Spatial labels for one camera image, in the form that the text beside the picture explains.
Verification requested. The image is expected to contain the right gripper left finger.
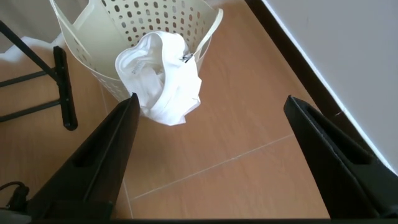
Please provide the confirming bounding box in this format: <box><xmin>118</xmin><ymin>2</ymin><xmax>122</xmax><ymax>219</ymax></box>
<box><xmin>26</xmin><ymin>92</ymin><xmax>141</xmax><ymax>219</ymax></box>

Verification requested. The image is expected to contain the white shirt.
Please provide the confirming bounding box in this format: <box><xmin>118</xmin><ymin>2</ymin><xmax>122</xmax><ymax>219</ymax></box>
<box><xmin>114</xmin><ymin>30</ymin><xmax>202</xmax><ymax>127</ymax></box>

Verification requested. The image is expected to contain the white laundry basket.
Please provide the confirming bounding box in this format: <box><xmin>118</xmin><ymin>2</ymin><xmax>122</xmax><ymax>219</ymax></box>
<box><xmin>49</xmin><ymin>0</ymin><xmax>224</xmax><ymax>103</ymax></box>

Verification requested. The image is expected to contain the black clothes rack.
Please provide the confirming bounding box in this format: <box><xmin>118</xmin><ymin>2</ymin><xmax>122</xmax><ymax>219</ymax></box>
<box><xmin>0</xmin><ymin>20</ymin><xmax>78</xmax><ymax>131</ymax></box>

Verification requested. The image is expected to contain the black cable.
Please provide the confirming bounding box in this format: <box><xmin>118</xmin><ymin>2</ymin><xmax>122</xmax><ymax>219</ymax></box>
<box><xmin>0</xmin><ymin>181</ymin><xmax>30</xmax><ymax>213</ymax></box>

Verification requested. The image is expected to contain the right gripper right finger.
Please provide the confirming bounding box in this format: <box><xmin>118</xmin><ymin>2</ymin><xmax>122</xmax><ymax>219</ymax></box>
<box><xmin>283</xmin><ymin>95</ymin><xmax>398</xmax><ymax>219</ymax></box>

